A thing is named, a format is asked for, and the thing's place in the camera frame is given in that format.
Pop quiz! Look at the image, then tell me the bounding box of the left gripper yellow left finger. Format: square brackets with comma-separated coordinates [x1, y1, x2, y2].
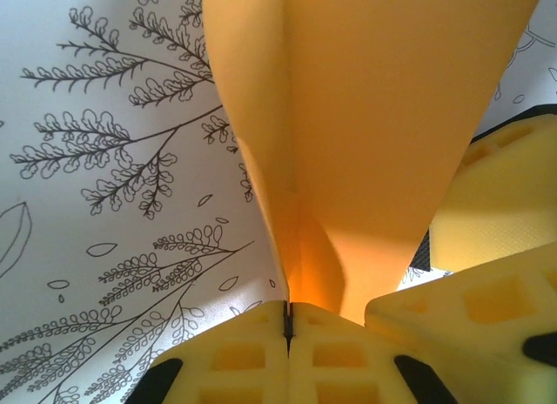
[125, 300, 291, 404]

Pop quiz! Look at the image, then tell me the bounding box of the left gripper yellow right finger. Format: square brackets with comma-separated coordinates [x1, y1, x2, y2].
[290, 301, 463, 404]

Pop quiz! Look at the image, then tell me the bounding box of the orange paper sheet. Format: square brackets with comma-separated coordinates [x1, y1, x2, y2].
[202, 0, 548, 327]

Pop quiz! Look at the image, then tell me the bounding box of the floral patterned table sheet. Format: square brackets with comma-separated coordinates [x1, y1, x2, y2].
[0, 0, 557, 404]

